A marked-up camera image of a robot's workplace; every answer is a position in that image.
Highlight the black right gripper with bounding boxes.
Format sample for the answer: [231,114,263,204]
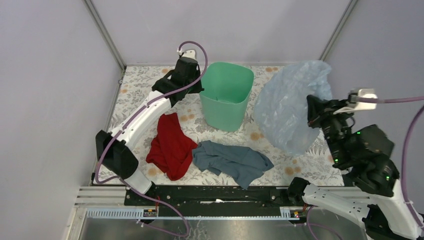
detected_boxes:
[303,93,353,164]

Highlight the red cloth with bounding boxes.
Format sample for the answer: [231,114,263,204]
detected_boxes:
[145,113,198,181]

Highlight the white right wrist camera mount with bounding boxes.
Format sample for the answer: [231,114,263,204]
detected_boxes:
[333,88,377,115]

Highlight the white slotted cable duct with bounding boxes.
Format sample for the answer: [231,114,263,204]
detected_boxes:
[85,207,301,221]

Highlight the green plastic trash bin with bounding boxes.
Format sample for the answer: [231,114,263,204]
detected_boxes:
[199,62,255,132]

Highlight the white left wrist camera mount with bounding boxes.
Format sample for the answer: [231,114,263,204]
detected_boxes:
[177,49,197,61]

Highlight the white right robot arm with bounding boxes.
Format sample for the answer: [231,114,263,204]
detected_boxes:
[286,95,424,240]

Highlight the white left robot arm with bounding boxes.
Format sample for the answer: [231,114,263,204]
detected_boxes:
[94,50,204,206]

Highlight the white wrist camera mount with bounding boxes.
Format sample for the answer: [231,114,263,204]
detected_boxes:
[333,88,377,115]
[177,49,197,61]

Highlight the grey-blue cloth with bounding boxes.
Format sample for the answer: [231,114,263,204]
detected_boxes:
[192,140,275,189]

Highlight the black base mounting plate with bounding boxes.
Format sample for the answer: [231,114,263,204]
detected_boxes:
[124,185,308,218]

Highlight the light blue plastic trash bag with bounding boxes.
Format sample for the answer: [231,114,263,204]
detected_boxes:
[253,60,333,156]

